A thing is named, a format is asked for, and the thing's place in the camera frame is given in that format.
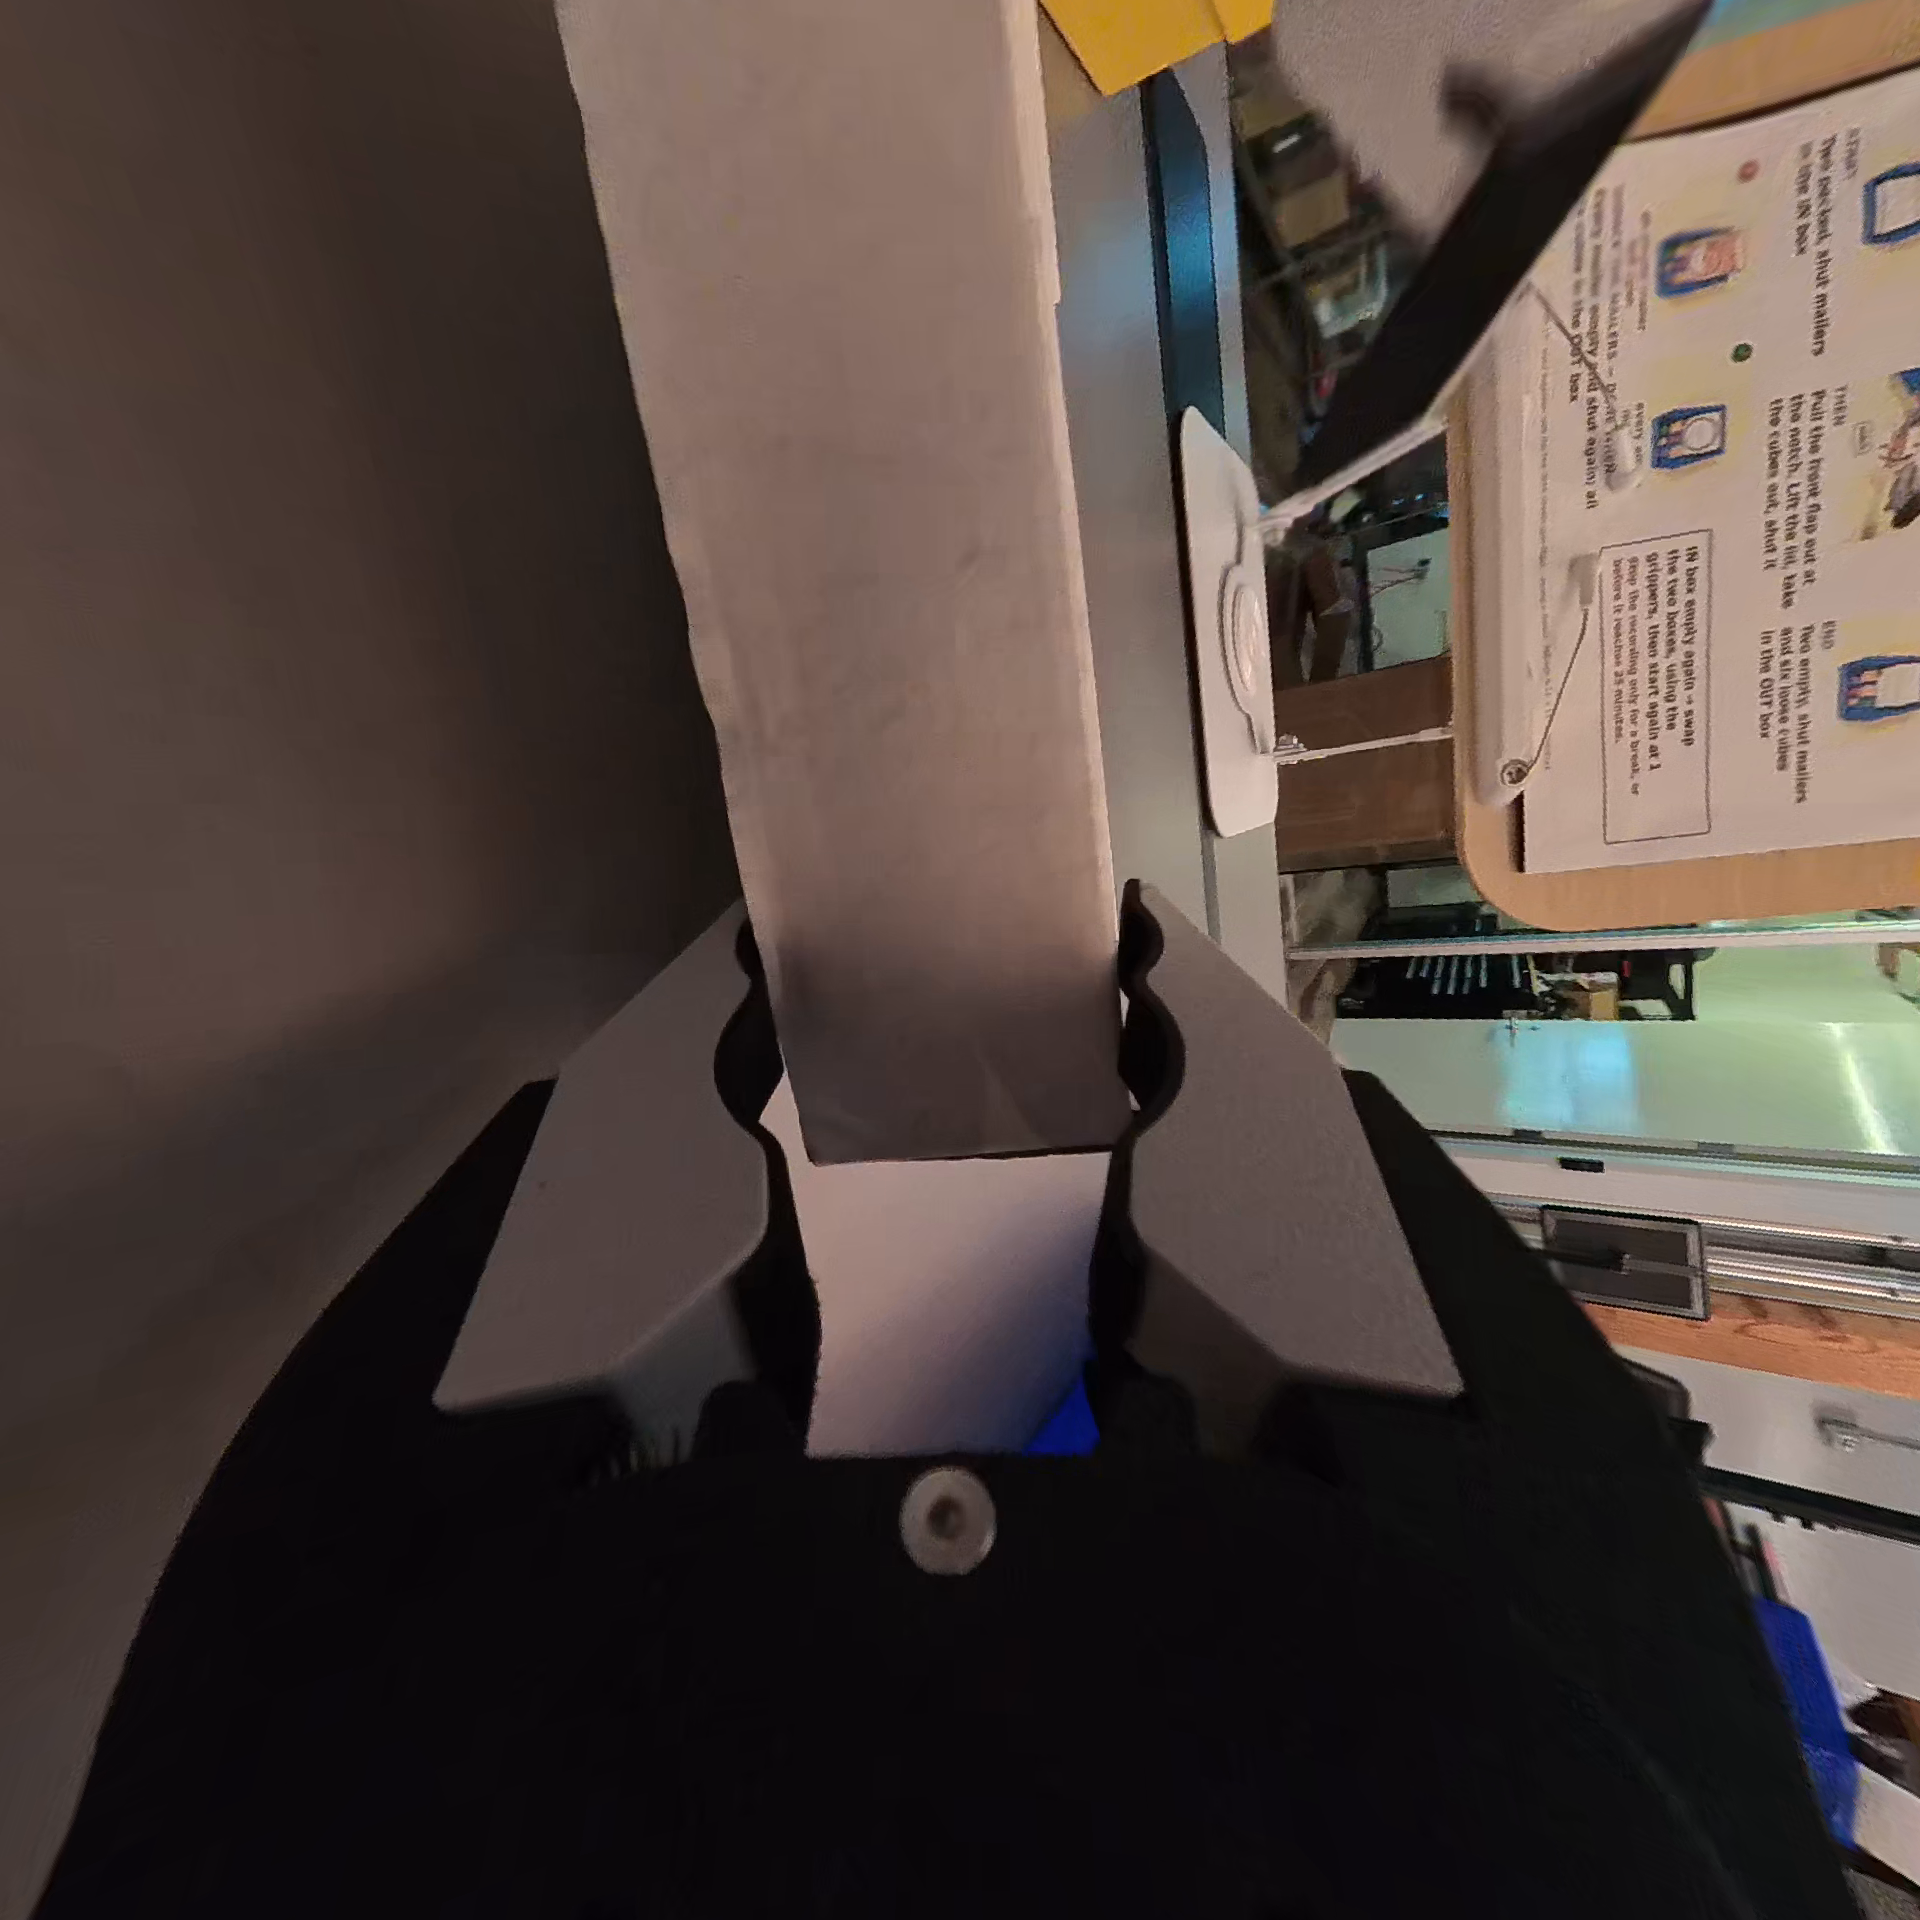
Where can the yellow plastic bin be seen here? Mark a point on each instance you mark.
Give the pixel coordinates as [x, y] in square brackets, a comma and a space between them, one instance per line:
[1140, 38]

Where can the glass door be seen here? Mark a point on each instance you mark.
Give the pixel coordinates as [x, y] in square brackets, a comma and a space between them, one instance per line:
[1650, 1066]

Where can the white cardboard mailer box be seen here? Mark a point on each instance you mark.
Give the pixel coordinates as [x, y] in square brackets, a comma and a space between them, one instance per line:
[856, 599]

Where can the instruction sheet on stand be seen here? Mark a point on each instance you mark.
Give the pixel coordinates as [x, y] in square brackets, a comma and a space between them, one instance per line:
[1650, 901]

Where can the white sheet stand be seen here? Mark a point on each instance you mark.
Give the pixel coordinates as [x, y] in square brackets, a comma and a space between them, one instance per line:
[1221, 721]

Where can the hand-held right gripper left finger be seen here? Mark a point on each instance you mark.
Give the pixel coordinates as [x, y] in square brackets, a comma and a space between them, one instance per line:
[628, 1230]

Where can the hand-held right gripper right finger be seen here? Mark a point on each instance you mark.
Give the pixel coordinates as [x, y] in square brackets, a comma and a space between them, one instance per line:
[1276, 1230]

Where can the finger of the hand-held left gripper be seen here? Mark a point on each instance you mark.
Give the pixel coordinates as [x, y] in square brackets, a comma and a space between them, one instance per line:
[1423, 88]

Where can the large brown cardboard box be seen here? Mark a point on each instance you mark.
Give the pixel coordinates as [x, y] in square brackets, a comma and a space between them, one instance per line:
[1358, 810]

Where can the wooden post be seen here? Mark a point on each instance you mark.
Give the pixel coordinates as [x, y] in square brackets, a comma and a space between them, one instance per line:
[1770, 1350]

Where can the blue plastic bin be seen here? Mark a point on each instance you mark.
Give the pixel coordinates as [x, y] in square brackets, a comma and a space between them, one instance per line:
[1799, 1694]
[1070, 1421]

